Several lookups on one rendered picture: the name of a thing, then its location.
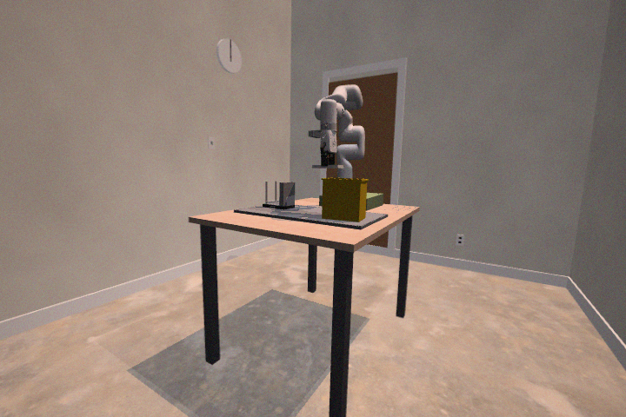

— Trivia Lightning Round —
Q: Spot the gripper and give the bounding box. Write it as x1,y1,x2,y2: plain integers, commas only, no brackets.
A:
320,129,336,167

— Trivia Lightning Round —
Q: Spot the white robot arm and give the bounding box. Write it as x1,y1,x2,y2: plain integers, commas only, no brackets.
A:
309,85,365,178

